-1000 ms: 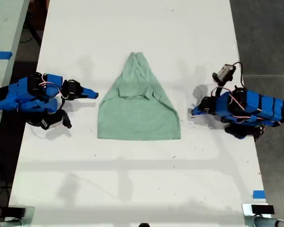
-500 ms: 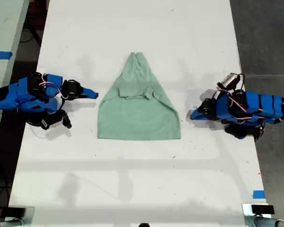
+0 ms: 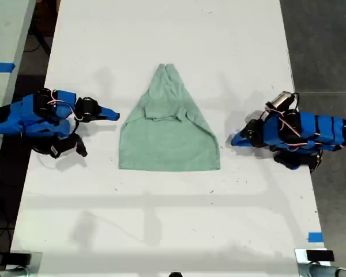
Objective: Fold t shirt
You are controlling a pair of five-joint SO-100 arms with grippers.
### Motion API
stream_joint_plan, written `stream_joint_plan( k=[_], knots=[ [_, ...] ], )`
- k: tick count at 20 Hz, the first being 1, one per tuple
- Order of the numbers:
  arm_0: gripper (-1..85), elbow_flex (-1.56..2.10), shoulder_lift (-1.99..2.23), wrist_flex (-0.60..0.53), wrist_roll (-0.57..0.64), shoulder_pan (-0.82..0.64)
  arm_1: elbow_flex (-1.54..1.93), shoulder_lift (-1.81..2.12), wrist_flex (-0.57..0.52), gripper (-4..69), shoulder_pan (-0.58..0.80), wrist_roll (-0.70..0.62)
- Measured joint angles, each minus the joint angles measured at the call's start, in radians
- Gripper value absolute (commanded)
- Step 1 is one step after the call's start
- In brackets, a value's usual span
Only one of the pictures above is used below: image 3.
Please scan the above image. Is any pale green T-shirt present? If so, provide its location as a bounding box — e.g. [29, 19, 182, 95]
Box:
[118, 63, 221, 173]

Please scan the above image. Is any short blue tape strip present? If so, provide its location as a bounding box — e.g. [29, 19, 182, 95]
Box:
[307, 231, 324, 244]

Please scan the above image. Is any white side table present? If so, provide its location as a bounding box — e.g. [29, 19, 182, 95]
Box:
[0, 0, 37, 181]

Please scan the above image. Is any metal table clamp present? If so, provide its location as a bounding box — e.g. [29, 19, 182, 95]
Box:
[8, 250, 43, 277]
[295, 248, 335, 277]

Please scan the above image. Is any grey metal tube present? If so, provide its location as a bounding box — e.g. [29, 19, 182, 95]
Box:
[0, 267, 28, 277]
[308, 264, 346, 277]

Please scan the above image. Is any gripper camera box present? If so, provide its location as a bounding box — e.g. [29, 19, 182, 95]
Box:
[269, 91, 300, 111]
[47, 141, 77, 160]

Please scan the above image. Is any camera black cable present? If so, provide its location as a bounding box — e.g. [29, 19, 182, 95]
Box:
[292, 92, 301, 114]

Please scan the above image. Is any camera thin cable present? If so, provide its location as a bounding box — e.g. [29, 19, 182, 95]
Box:
[31, 148, 58, 170]

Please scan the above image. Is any black floor cable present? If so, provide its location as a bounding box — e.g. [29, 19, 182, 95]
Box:
[24, 28, 51, 54]
[0, 224, 13, 260]

